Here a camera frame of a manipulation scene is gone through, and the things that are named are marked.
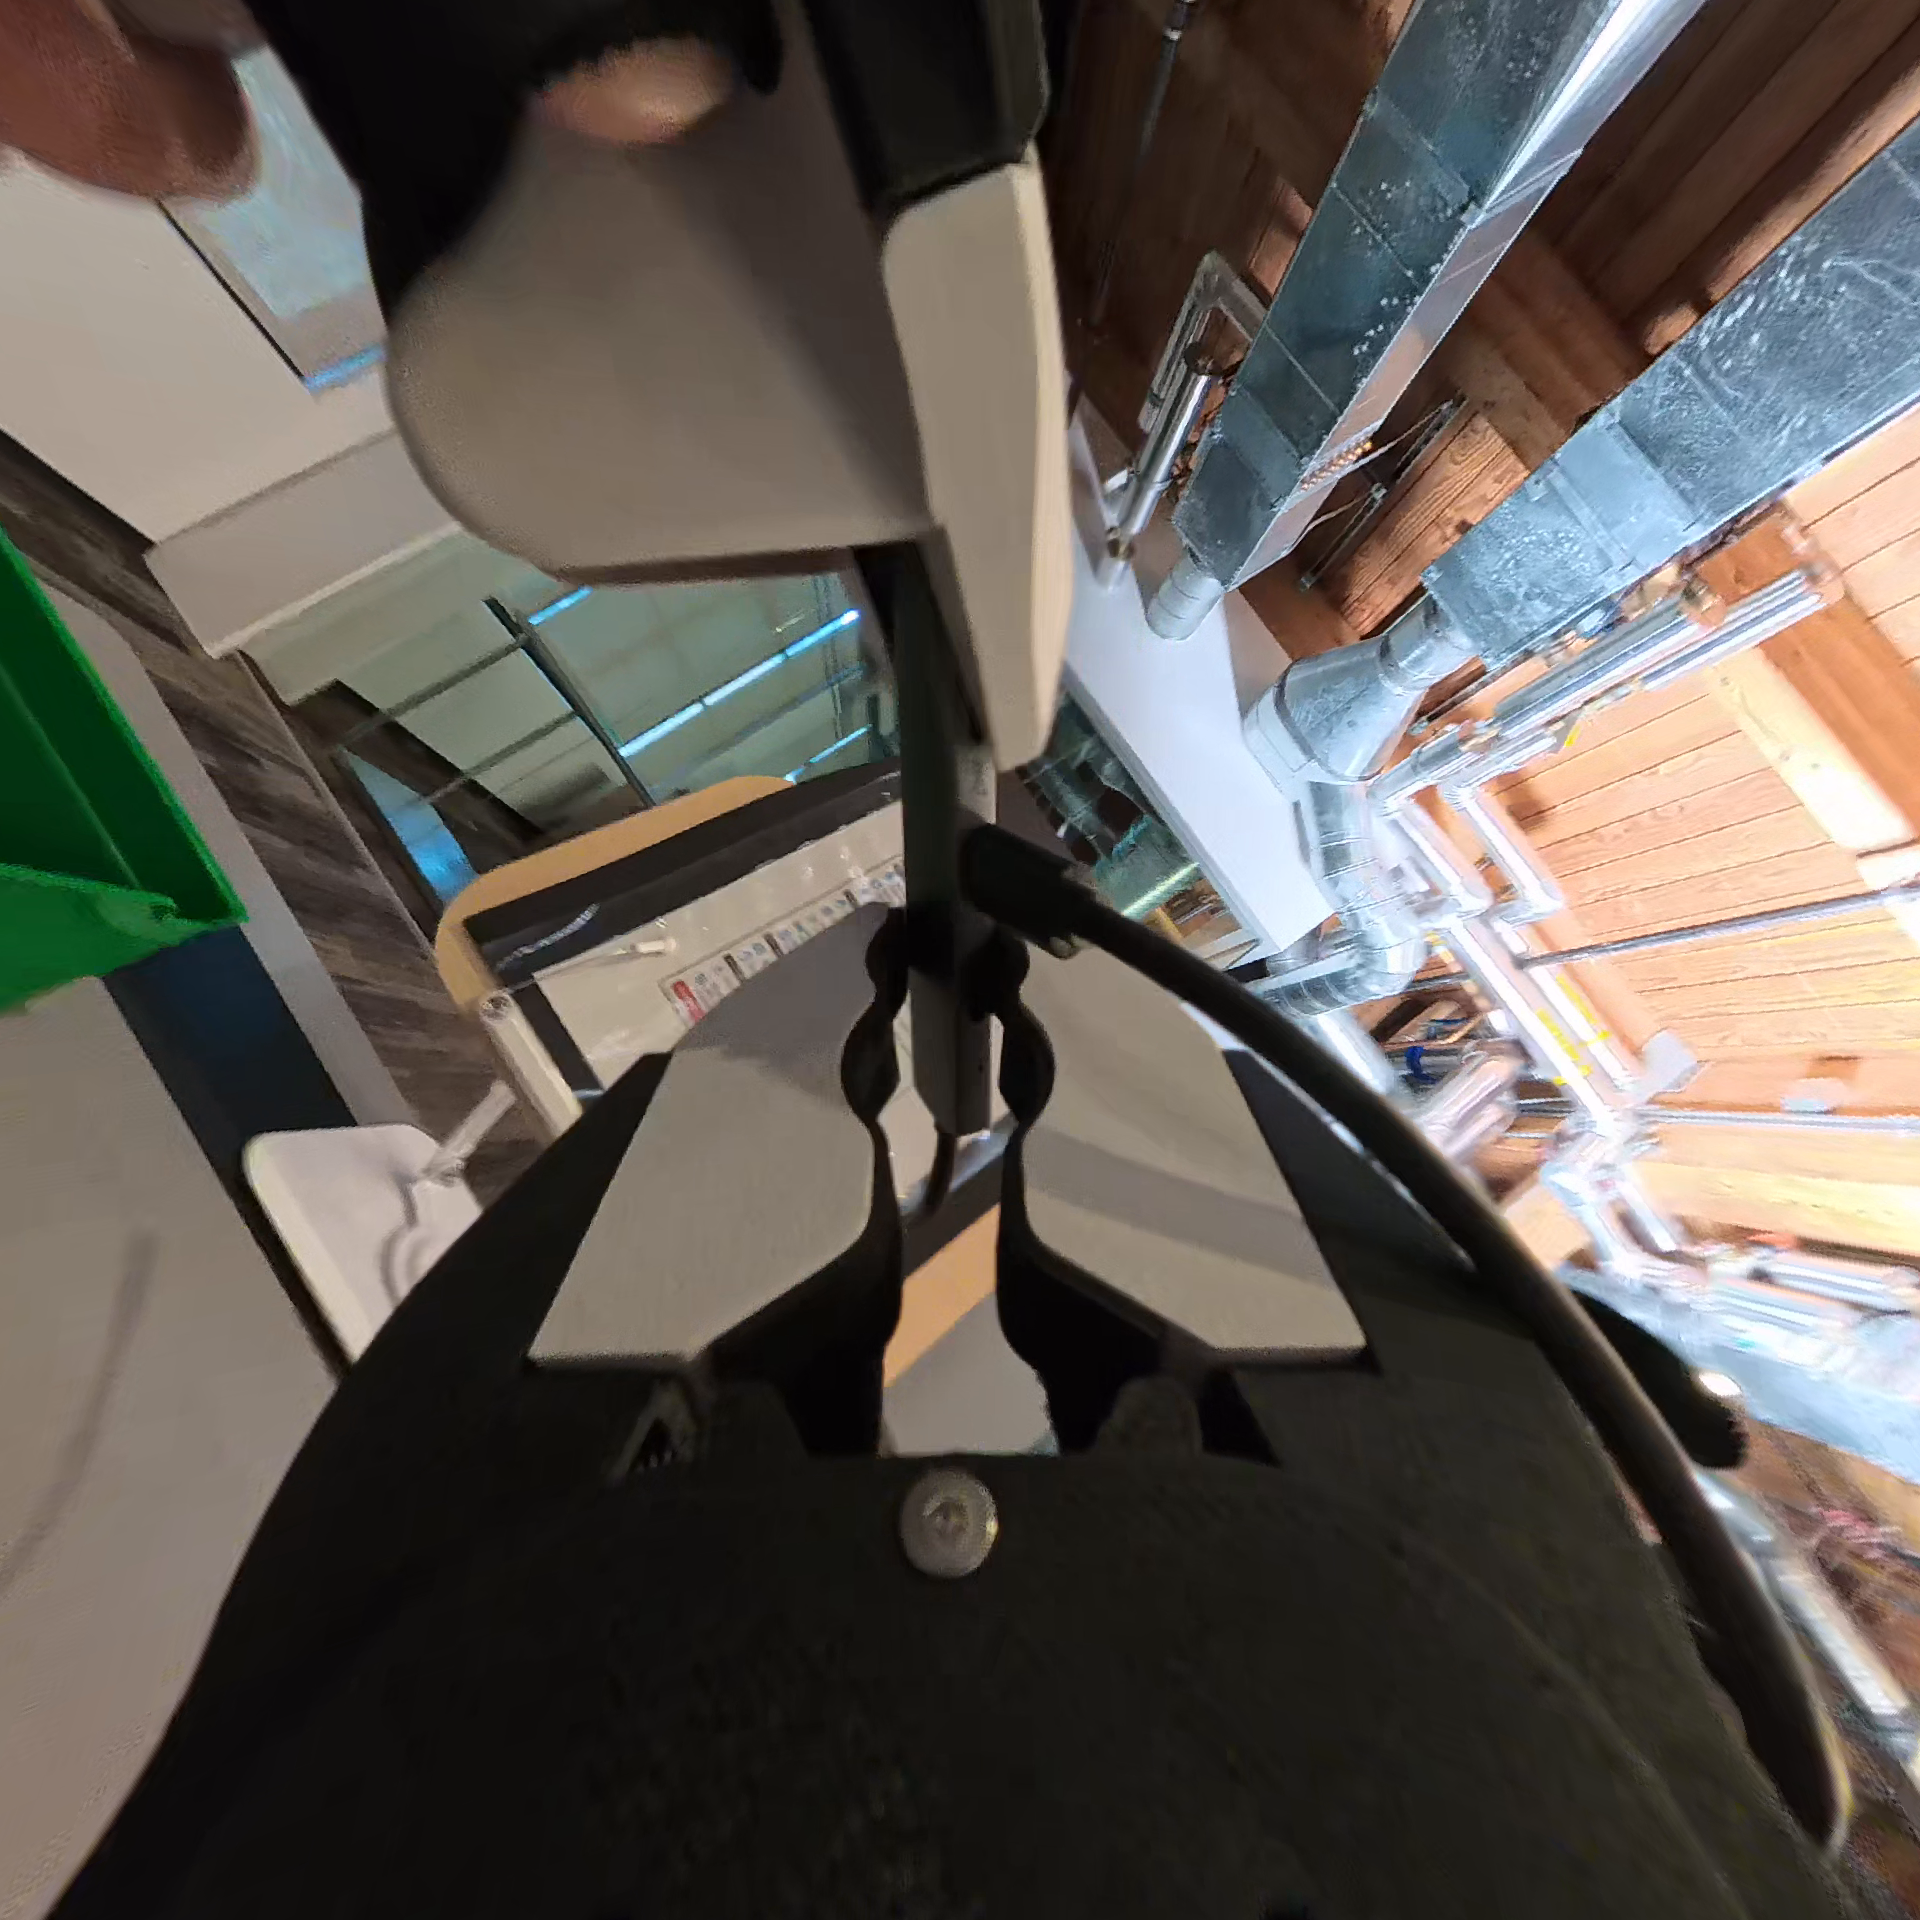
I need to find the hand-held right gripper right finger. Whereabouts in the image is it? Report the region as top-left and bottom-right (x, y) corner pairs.
(992, 924), (1374, 1459)

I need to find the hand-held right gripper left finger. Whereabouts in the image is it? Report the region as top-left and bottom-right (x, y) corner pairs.
(525, 900), (909, 1459)

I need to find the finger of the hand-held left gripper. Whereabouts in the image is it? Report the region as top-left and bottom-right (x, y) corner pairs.
(386, 0), (943, 587)
(879, 159), (1078, 773)

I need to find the black usb-c cable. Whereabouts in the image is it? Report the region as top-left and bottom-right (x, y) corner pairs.
(956, 823), (1852, 1853)

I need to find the green plastic bin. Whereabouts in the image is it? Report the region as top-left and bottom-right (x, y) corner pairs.
(0, 523), (249, 1017)

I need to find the person's left hand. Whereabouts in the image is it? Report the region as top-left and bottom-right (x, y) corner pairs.
(0, 0), (738, 206)

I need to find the silver metal fixture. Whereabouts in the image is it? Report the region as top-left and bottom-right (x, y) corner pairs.
(1099, 254), (1266, 587)

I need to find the white box with stickers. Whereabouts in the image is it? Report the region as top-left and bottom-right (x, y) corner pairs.
(484, 851), (919, 1109)

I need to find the bundle of silver pipes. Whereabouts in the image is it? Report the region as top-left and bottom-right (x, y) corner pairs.
(1260, 570), (1920, 1499)

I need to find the white plastic base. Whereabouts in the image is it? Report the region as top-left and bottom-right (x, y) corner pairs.
(243, 1127), (489, 1364)

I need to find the metal air duct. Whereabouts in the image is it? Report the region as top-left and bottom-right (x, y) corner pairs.
(1148, 0), (1712, 641)
(1242, 118), (1920, 798)

